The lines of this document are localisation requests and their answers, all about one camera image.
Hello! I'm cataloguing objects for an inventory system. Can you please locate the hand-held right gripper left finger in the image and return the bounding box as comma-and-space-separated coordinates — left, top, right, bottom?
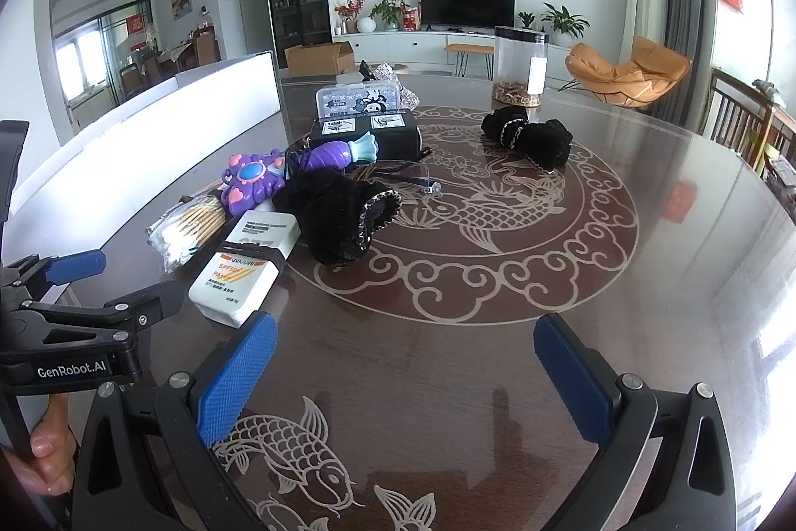
68, 312, 281, 531

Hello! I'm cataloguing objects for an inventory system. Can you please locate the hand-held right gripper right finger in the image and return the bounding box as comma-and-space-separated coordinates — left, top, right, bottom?
533, 312, 738, 531

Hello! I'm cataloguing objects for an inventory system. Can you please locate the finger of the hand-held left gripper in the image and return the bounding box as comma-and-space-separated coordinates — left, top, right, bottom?
0, 251, 106, 316
21, 278, 191, 345

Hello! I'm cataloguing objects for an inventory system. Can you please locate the white sunscreen box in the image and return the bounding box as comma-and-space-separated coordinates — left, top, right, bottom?
188, 209, 303, 329

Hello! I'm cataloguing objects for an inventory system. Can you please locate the cotton swab pack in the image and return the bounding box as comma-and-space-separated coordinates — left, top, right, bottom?
146, 195, 228, 274

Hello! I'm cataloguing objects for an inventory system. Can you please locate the purple butterfly toy wand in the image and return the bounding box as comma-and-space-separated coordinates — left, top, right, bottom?
219, 131, 380, 217

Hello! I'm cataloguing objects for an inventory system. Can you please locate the black fuzzy glove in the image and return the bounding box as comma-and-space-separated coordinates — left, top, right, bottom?
272, 169, 404, 266
480, 106, 573, 172

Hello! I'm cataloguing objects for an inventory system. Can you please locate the black box with white labels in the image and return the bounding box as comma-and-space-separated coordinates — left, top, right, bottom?
309, 109, 424, 165

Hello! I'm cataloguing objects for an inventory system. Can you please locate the clear cartoon print floss box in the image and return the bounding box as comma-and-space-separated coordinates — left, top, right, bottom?
314, 82, 402, 124

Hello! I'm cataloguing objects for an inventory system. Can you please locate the person's left hand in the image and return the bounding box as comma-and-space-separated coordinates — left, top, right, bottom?
0, 394, 79, 498

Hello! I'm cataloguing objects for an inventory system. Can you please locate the white low partition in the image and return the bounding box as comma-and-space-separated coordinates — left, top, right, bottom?
9, 49, 281, 209

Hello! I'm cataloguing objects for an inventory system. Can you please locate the red paper window decoration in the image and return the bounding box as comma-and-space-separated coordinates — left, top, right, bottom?
126, 14, 151, 50

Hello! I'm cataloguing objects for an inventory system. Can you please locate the wooden dining chair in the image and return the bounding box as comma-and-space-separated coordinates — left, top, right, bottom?
190, 33, 221, 68

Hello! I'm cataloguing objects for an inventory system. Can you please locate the cardboard box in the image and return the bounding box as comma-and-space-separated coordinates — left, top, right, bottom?
284, 41, 357, 78

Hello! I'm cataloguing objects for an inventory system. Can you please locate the wooden slat chair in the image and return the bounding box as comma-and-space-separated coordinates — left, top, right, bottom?
702, 66, 796, 177

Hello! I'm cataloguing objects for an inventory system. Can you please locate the clear plastic jar black lid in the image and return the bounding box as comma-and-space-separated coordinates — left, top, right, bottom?
491, 26, 549, 107

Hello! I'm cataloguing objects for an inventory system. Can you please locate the orange lounge chair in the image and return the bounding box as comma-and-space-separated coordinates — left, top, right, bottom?
563, 36, 693, 109

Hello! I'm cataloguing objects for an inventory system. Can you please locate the orange bench with black legs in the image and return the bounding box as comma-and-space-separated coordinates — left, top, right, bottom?
444, 42, 495, 79

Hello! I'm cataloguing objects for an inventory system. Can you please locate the red flower arrangement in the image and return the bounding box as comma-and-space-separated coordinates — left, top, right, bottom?
334, 0, 367, 34

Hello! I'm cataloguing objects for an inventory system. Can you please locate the large leafy potted plant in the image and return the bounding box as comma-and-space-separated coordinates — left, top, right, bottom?
540, 2, 591, 48

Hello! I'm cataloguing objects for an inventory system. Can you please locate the white tv cabinet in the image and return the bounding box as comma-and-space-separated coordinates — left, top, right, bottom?
331, 28, 573, 72

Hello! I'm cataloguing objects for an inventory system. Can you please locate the green potted plant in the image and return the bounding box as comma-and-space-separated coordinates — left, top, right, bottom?
370, 0, 408, 32

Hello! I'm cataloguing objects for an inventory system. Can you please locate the black television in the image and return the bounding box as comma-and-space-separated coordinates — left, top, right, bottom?
419, 0, 517, 29

